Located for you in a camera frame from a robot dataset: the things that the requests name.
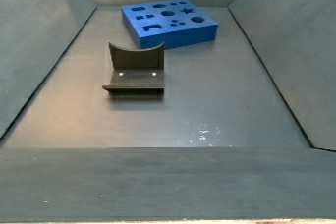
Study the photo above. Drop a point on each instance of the blue shape sorting board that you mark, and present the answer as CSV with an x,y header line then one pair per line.
x,y
170,22

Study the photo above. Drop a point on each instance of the black curved holder stand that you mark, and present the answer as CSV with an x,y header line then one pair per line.
x,y
138,69

